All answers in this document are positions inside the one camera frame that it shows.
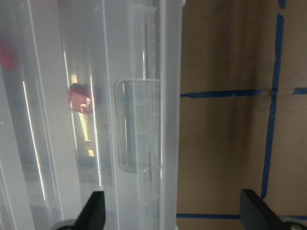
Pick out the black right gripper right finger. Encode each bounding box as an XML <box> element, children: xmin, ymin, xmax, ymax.
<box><xmin>240</xmin><ymin>189</ymin><xmax>291</xmax><ymax>230</ymax></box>

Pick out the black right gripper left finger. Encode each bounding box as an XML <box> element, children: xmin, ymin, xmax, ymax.
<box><xmin>73</xmin><ymin>191</ymin><xmax>106</xmax><ymax>230</ymax></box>

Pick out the clear plastic box lid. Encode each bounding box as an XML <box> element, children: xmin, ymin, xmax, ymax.
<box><xmin>0</xmin><ymin>0</ymin><xmax>185</xmax><ymax>230</ymax></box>

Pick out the red block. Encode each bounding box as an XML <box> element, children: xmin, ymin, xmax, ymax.
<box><xmin>69</xmin><ymin>83</ymin><xmax>93</xmax><ymax>115</ymax></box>

